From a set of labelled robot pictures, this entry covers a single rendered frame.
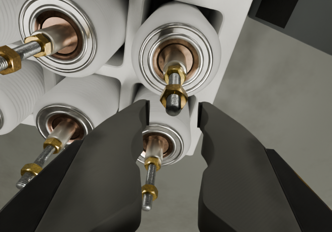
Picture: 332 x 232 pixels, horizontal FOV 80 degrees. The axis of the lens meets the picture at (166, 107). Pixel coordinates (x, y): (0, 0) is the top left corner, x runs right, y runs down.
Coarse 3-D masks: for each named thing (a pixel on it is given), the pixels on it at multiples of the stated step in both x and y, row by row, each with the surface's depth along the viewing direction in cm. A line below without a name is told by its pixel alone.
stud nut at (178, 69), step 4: (168, 68) 17; (172, 68) 17; (176, 68) 16; (180, 68) 17; (168, 72) 17; (172, 72) 17; (176, 72) 17; (180, 72) 17; (184, 72) 17; (164, 76) 17; (168, 76) 17; (180, 76) 17; (184, 76) 17; (184, 80) 17
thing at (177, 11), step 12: (168, 0) 32; (156, 12) 21; (168, 12) 19; (180, 12) 19; (192, 12) 19; (144, 24) 19; (156, 24) 19; (192, 24) 19; (204, 24) 19; (144, 36) 19; (216, 36) 20; (132, 48) 21; (216, 48) 20; (132, 60) 21; (216, 60) 20; (216, 72) 22; (144, 84) 23; (204, 84) 22
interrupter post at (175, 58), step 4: (172, 52) 20; (176, 52) 20; (180, 52) 20; (168, 56) 19; (172, 56) 19; (176, 56) 18; (180, 56) 19; (184, 56) 20; (168, 60) 18; (172, 60) 18; (176, 60) 18; (180, 60) 18; (184, 60) 19; (164, 64) 19; (168, 64) 18; (172, 64) 18; (176, 64) 18; (180, 64) 18; (184, 64) 18; (164, 68) 18; (184, 68) 18; (164, 72) 18
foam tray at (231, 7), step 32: (160, 0) 34; (192, 0) 24; (224, 0) 24; (128, 32) 26; (224, 32) 25; (128, 64) 28; (224, 64) 28; (128, 96) 31; (192, 96) 35; (192, 128) 34
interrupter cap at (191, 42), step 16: (160, 32) 19; (176, 32) 19; (192, 32) 19; (144, 48) 20; (160, 48) 20; (176, 48) 20; (192, 48) 20; (208, 48) 19; (144, 64) 21; (160, 64) 21; (192, 64) 21; (208, 64) 20; (160, 80) 21; (192, 80) 21
